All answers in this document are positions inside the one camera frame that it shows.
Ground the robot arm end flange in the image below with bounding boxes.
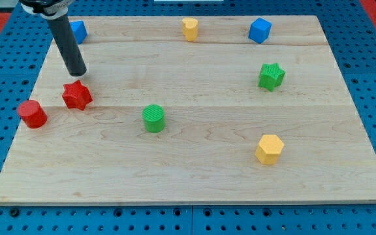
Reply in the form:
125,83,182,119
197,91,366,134
19,0,75,16

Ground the yellow hexagon block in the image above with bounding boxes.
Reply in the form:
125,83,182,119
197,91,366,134
255,134,284,165

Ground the wooden board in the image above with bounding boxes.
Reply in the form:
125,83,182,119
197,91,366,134
0,16,376,206

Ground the green cylinder block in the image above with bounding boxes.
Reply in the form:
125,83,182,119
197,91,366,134
142,104,165,133

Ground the yellow heart block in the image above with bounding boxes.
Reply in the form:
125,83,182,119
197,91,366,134
182,17,198,42

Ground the green star block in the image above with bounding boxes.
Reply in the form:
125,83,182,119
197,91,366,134
258,63,285,92

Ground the blue cube block right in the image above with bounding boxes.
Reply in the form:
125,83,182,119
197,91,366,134
248,18,272,44

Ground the red star block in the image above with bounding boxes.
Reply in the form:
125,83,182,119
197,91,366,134
62,80,93,110

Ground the blue block left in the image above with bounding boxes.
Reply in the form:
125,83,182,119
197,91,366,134
70,20,87,44

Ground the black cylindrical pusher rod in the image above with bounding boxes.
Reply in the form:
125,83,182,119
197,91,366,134
47,14,87,76

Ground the red cylinder block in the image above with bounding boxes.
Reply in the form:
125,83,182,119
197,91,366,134
17,100,48,129

